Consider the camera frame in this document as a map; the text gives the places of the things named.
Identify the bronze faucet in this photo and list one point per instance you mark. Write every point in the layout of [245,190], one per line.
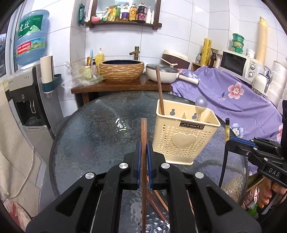
[135,53]

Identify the yellow wrap roll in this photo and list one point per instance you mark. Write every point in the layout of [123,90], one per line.
[206,52]

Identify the blue water jug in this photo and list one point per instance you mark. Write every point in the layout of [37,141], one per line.
[31,38]

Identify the teal cup holder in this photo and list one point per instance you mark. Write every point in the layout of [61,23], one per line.
[51,86]

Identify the yellow soap bottle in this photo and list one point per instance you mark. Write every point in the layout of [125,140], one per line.
[100,57]

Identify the woven basin sink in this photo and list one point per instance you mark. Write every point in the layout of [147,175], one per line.
[121,70]

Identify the white paper cup stack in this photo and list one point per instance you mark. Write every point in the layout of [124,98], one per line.
[46,65]

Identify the green hanging packet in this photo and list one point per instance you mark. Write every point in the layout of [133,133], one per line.
[81,14]

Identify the brown glass bottle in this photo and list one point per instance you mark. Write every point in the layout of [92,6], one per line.
[213,60]

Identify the white microwave oven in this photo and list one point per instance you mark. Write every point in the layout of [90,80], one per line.
[243,67]

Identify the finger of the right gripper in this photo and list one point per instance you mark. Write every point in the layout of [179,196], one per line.
[232,147]
[243,141]

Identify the hand with gold nails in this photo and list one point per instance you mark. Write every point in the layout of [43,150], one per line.
[266,188]

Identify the white kettle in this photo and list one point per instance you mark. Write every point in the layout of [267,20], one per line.
[262,81]

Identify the wooden wall shelf mirror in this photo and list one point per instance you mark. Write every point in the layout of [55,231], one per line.
[123,12]

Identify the beige cloth cover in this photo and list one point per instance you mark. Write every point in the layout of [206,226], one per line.
[19,163]

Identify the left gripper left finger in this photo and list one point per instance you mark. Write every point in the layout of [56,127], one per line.
[92,203]

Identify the stool with cushion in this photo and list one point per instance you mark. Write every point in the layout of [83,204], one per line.
[19,215]

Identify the round glass table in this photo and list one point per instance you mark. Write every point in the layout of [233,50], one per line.
[98,135]

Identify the water dispenser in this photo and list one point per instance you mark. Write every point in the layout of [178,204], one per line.
[38,112]

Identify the brown handled metal spoon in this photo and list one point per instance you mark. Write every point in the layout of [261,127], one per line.
[155,206]

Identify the black chopstick gold band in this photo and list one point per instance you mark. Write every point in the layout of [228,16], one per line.
[227,129]

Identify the wooden sink counter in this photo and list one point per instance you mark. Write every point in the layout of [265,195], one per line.
[86,94]

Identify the brown chopstick pair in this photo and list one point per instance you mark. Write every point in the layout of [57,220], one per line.
[191,206]

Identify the green stacked bowls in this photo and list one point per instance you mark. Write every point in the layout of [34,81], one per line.
[237,43]

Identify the cream plastic utensil holder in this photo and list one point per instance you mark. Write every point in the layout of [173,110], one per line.
[178,135]

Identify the clear plastic bag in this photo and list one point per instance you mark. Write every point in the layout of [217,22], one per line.
[81,76]

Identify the tall beige roll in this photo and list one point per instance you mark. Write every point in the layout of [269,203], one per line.
[262,41]

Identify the purple floral cloth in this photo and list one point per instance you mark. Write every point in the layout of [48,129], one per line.
[250,115]

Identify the dark soy sauce bottle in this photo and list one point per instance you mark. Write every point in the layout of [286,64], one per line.
[141,13]

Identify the silver metal spoon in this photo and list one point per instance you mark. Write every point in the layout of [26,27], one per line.
[201,104]

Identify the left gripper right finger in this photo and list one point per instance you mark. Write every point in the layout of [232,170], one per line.
[214,210]

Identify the brown wooden chopstick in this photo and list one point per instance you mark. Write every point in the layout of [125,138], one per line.
[143,170]
[160,89]

